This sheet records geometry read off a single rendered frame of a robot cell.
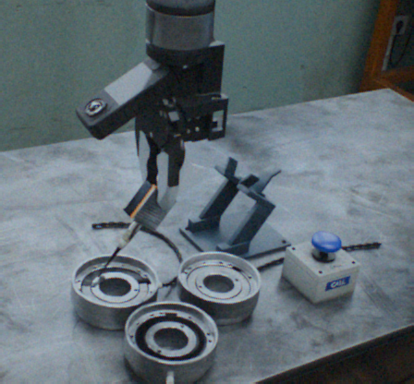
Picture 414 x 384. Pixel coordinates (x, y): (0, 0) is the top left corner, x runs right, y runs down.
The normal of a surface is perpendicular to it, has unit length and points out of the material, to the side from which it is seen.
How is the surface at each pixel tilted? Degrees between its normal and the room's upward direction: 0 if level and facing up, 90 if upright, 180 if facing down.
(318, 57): 90
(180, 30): 92
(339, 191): 0
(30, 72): 90
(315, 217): 0
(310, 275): 90
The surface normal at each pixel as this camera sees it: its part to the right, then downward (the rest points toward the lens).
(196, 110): 0.52, 0.47
